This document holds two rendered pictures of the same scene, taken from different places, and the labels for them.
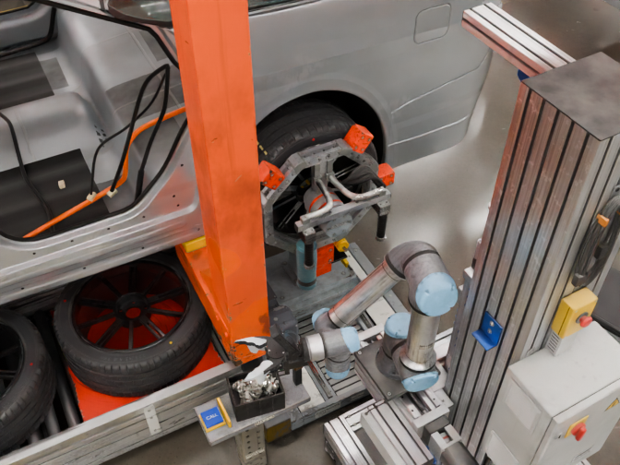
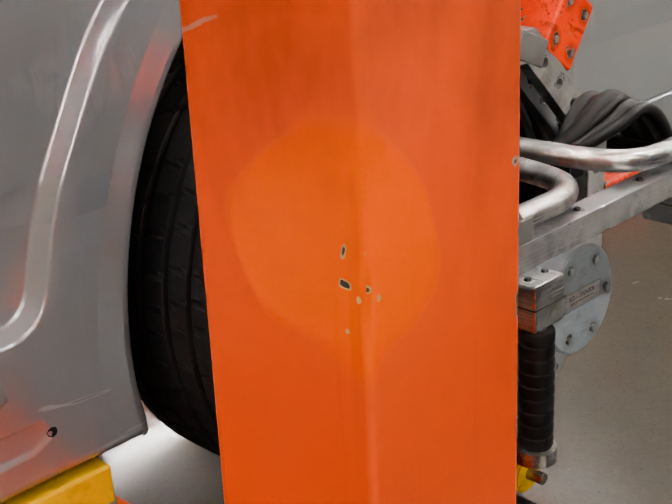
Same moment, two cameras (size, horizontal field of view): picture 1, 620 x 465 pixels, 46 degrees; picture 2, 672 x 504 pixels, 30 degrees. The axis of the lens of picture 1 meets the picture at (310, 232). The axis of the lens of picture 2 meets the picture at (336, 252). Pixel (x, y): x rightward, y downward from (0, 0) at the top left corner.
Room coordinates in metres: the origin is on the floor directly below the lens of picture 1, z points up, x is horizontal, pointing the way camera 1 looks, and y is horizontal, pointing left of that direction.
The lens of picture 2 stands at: (0.95, 0.53, 1.42)
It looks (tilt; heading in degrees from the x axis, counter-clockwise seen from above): 21 degrees down; 342
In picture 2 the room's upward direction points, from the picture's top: 3 degrees counter-clockwise
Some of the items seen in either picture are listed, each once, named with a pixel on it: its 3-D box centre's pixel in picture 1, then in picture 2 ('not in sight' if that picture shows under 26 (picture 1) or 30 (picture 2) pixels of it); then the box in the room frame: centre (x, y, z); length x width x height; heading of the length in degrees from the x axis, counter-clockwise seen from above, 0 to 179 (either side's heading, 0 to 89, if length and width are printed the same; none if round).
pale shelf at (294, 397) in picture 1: (253, 404); not in sight; (1.49, 0.23, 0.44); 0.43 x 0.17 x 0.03; 117
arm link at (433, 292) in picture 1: (423, 327); not in sight; (1.31, -0.34, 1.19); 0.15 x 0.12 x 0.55; 15
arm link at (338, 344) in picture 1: (339, 342); not in sight; (1.24, -0.09, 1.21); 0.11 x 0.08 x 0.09; 105
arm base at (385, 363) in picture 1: (398, 353); not in sight; (1.44, -0.31, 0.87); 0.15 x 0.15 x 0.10
